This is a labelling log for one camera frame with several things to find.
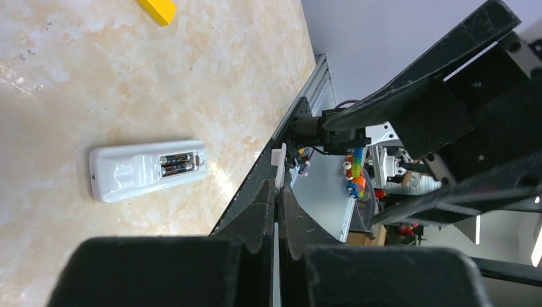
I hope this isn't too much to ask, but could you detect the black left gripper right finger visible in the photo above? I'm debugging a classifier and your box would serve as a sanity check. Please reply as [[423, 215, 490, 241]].
[[277, 186, 492, 306]]

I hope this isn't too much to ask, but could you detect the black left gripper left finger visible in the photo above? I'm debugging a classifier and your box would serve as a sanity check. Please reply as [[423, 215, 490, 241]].
[[48, 180, 275, 306]]

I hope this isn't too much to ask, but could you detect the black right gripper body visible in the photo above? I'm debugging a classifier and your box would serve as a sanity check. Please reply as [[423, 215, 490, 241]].
[[440, 31, 541, 178]]

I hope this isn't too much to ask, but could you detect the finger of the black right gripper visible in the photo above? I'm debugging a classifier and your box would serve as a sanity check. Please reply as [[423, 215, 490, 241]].
[[321, 1, 521, 159], [373, 152, 541, 226]]

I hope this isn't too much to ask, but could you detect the white remote control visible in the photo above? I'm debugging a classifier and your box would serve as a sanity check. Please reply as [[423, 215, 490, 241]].
[[88, 139, 208, 203]]

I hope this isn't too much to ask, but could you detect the white battery cover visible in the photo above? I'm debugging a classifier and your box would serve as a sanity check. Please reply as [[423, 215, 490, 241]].
[[270, 143, 287, 307]]

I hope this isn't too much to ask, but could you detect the yellow toy block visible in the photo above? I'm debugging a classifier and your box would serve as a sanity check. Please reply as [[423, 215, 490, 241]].
[[136, 0, 176, 27]]

